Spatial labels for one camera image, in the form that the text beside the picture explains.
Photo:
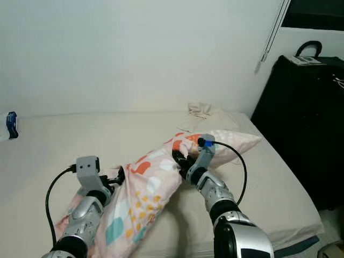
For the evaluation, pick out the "pink patterned pillow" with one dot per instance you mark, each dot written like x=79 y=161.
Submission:
x=156 y=177

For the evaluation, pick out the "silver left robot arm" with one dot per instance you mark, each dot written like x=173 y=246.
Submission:
x=86 y=226

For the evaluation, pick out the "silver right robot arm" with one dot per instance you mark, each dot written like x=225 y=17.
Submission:
x=217 y=191

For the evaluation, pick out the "beige crumpled cloth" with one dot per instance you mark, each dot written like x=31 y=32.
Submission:
x=207 y=115

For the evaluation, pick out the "clear plastic bag blue print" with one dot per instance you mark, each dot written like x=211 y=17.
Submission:
x=11 y=124

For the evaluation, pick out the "black suitcase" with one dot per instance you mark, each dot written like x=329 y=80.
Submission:
x=301 y=118

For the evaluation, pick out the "white paper tag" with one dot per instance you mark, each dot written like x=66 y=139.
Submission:
x=306 y=60

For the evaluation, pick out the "white blind wand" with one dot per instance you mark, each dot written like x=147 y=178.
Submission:
x=276 y=29

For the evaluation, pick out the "dark window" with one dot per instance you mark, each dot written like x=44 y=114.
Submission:
x=317 y=13

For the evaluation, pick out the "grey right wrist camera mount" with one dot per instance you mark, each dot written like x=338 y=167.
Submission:
x=204 y=156

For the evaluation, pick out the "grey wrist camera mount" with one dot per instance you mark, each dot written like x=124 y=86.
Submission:
x=204 y=156
x=88 y=167

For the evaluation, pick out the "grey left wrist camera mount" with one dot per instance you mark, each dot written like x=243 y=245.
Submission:
x=88 y=167

